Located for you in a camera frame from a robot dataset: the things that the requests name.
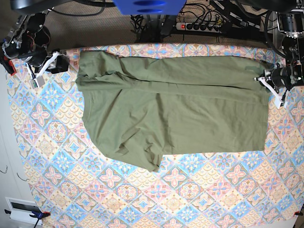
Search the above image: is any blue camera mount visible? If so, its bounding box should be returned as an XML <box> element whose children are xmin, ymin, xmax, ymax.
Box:
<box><xmin>113</xmin><ymin>0</ymin><xmax>186</xmax><ymax>16</ymax></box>

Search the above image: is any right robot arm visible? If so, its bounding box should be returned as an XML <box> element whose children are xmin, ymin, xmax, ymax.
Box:
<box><xmin>0</xmin><ymin>11</ymin><xmax>69</xmax><ymax>75</ymax></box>

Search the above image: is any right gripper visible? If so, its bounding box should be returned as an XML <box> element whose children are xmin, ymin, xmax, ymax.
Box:
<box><xmin>25</xmin><ymin>49</ymin><xmax>70</xmax><ymax>76</ymax></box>

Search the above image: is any patterned tablecloth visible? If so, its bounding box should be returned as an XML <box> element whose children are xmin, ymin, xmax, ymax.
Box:
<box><xmin>6</xmin><ymin>49</ymin><xmax>304</xmax><ymax>228</ymax></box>

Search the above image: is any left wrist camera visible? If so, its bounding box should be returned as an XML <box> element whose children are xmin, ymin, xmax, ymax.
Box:
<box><xmin>274</xmin><ymin>97</ymin><xmax>287</xmax><ymax>109</ymax></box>

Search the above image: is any green t-shirt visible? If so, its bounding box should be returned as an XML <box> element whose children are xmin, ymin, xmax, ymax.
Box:
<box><xmin>76</xmin><ymin>51</ymin><xmax>269</xmax><ymax>171</ymax></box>

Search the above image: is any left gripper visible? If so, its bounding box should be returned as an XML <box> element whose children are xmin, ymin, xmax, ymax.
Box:
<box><xmin>254</xmin><ymin>64</ymin><xmax>304</xmax><ymax>95</ymax></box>

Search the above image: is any blue orange clamp bottom left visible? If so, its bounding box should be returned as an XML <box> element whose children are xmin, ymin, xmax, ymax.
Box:
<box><xmin>4</xmin><ymin>209</ymin><xmax>51</xmax><ymax>220</ymax></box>

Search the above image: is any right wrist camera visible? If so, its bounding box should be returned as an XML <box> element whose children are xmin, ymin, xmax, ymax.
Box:
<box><xmin>30</xmin><ymin>76</ymin><xmax>45</xmax><ymax>89</ymax></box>

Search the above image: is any blue orange clamp top left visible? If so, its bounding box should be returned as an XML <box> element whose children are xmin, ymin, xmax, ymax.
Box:
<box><xmin>0</xmin><ymin>56</ymin><xmax>16</xmax><ymax>76</ymax></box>

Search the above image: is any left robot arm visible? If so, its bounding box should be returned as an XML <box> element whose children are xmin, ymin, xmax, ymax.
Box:
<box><xmin>251</xmin><ymin>0</ymin><xmax>304</xmax><ymax>94</ymax></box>

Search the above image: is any white power strip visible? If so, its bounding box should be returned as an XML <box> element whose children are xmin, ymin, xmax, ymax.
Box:
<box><xmin>175</xmin><ymin>22</ymin><xmax>220</xmax><ymax>33</ymax></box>

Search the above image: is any blue orange clamp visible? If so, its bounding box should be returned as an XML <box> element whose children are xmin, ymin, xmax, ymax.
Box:
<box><xmin>4</xmin><ymin>209</ymin><xmax>51</xmax><ymax>220</ymax></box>
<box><xmin>0</xmin><ymin>56</ymin><xmax>16</xmax><ymax>76</ymax></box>

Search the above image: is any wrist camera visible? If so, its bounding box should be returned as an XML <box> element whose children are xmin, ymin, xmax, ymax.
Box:
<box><xmin>30</xmin><ymin>76</ymin><xmax>45</xmax><ymax>89</ymax></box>
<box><xmin>274</xmin><ymin>97</ymin><xmax>287</xmax><ymax>109</ymax></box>

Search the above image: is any orange clamp bottom right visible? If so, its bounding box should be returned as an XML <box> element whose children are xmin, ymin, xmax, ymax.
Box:
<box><xmin>294</xmin><ymin>211</ymin><xmax>304</xmax><ymax>216</ymax></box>

